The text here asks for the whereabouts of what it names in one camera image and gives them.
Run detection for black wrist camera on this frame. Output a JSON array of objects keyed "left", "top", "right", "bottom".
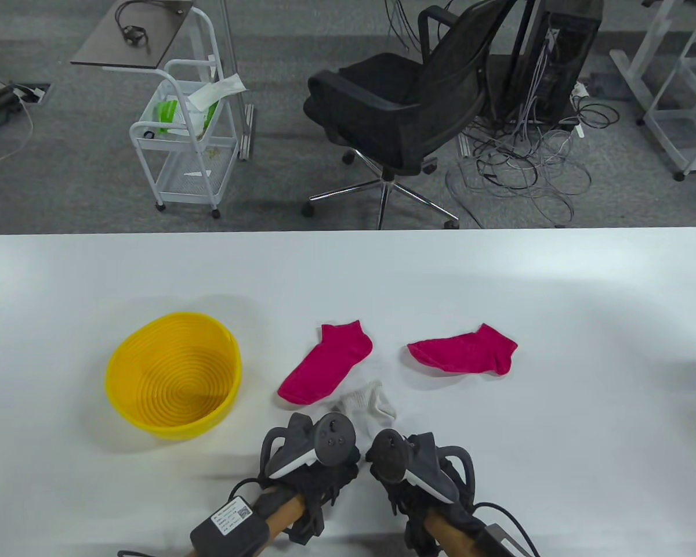
[
  {"left": 287, "top": 511, "right": 325, "bottom": 546},
  {"left": 405, "top": 519, "right": 441, "bottom": 557}
]

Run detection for black office chair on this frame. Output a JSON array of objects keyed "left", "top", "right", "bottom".
[{"left": 302, "top": 0, "right": 520, "bottom": 230}]

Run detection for green and white wipes pack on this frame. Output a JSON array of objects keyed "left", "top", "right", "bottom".
[{"left": 154, "top": 100, "right": 221, "bottom": 137}]

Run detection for black and white controller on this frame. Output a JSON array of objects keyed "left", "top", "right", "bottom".
[
  {"left": 260, "top": 412, "right": 360, "bottom": 481},
  {"left": 365, "top": 428, "right": 476, "bottom": 504}
]

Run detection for floor socket box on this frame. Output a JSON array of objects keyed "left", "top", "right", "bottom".
[{"left": 12, "top": 82, "right": 52, "bottom": 105}]

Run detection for white metal rack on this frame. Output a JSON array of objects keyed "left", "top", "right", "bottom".
[{"left": 643, "top": 0, "right": 696, "bottom": 182}]

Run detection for white wire utility cart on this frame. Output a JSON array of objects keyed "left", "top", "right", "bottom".
[{"left": 129, "top": 6, "right": 240, "bottom": 219}]

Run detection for person's left forearm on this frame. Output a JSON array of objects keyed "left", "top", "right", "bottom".
[{"left": 254, "top": 487, "right": 309, "bottom": 540}]

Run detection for black computer tower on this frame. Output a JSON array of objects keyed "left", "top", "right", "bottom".
[{"left": 502, "top": 0, "right": 605, "bottom": 125}]

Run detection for black coiled cable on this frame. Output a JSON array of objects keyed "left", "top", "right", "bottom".
[{"left": 115, "top": 0, "right": 151, "bottom": 48}]

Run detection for yellow ribbed basket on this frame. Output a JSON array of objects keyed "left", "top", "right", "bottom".
[{"left": 105, "top": 312, "right": 243, "bottom": 440}]

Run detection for dark brown side table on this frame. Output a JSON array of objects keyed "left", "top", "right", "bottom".
[{"left": 70, "top": 0, "right": 195, "bottom": 71}]

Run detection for white paper sheet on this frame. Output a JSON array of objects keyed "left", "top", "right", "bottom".
[{"left": 187, "top": 74, "right": 247, "bottom": 112}]

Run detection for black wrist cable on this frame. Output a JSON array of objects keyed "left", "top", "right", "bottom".
[{"left": 476, "top": 502, "right": 541, "bottom": 557}]

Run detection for black box with white label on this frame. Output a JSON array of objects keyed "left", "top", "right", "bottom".
[
  {"left": 190, "top": 502, "right": 271, "bottom": 557},
  {"left": 476, "top": 522, "right": 525, "bottom": 557}
]

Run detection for person's left hand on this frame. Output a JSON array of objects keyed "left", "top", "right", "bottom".
[{"left": 258, "top": 463, "right": 360, "bottom": 546}]

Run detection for grey metal post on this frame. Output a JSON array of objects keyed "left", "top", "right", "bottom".
[{"left": 219, "top": 0, "right": 257, "bottom": 161}]

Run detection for white floor cable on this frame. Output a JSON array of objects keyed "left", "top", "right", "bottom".
[{"left": 0, "top": 99, "right": 35, "bottom": 166}]

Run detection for pink sock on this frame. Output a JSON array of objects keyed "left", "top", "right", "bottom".
[
  {"left": 277, "top": 320, "right": 374, "bottom": 406},
  {"left": 407, "top": 323, "right": 519, "bottom": 377}
]

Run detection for white desk frame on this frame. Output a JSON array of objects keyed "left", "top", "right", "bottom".
[{"left": 609, "top": 0, "right": 682, "bottom": 125}]

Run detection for person's right hand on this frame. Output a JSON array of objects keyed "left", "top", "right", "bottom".
[{"left": 370, "top": 469, "right": 489, "bottom": 524}]

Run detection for tangle of floor cables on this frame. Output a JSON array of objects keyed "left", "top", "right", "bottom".
[{"left": 445, "top": 96, "right": 620, "bottom": 228}]

